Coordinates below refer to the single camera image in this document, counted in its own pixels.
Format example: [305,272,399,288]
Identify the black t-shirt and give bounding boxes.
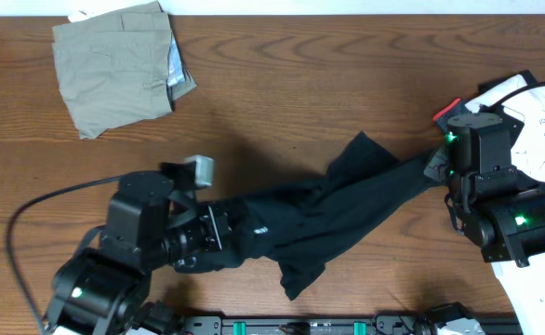
[174,130,441,302]

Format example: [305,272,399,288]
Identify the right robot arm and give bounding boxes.
[445,113,545,334]

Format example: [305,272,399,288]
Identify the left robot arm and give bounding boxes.
[46,171,231,335]

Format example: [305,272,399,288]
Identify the black white printed garment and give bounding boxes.
[432,70,545,191]

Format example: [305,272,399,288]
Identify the folded khaki shorts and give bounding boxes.
[52,1,196,139]

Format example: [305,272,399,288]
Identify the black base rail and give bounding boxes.
[182,302,523,335]

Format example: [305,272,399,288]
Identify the left black cable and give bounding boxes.
[5,174,125,334]

